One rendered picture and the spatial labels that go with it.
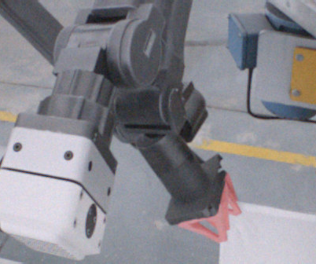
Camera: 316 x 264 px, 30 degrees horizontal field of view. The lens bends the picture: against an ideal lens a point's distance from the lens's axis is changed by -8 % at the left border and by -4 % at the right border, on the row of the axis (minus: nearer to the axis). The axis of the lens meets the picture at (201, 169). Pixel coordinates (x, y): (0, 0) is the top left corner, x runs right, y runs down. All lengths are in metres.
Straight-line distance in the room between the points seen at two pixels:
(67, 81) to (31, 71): 3.02
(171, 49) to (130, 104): 0.09
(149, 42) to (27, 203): 0.24
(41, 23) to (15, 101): 2.38
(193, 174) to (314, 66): 0.44
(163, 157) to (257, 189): 1.95
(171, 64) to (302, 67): 0.46
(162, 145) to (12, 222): 0.29
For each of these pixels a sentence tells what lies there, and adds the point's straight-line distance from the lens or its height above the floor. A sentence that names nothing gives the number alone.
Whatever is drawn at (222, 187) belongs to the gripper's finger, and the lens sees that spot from 0.88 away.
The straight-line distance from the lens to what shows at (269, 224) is 1.16.
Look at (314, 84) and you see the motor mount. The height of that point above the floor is 1.22.
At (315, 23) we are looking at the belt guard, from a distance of 1.06.
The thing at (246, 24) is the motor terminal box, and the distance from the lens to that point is 1.22.
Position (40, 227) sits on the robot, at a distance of 0.56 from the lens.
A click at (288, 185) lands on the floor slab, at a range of 2.79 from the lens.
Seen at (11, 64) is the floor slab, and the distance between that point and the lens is 3.75.
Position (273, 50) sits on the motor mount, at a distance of 1.19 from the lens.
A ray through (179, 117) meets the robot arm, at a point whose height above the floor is 1.40.
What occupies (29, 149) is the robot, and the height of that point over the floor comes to 1.51.
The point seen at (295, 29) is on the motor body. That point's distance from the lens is 1.21.
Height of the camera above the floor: 1.87
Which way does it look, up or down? 41 degrees down
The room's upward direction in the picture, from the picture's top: 1 degrees clockwise
